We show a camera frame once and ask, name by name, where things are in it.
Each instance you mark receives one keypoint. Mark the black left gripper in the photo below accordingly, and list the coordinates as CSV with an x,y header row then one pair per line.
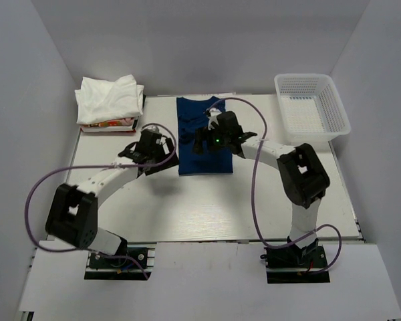
x,y
174,162

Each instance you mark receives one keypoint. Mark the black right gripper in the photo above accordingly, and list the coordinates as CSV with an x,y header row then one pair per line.
x,y
201,135

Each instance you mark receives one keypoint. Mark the blue t-shirt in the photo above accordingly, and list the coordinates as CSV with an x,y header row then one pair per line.
x,y
191,115

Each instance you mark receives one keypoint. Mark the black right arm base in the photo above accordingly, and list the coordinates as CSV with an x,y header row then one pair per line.
x,y
286,266

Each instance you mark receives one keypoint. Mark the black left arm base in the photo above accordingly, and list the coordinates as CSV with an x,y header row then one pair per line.
x,y
100,268

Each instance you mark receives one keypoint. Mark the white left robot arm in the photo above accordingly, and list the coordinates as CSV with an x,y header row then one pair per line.
x,y
73,216

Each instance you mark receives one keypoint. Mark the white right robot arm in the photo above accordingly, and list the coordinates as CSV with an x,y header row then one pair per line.
x,y
303,176

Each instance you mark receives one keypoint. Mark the red patterned folded t-shirt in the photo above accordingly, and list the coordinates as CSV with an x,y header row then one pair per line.
x,y
118,125

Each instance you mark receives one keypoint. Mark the white folded t-shirt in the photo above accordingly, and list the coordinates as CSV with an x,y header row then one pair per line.
x,y
101,100

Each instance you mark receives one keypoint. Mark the white plastic basket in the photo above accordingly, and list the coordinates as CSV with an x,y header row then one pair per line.
x,y
311,108

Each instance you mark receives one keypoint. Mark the white foreground cover board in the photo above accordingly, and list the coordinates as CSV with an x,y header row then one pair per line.
x,y
210,281

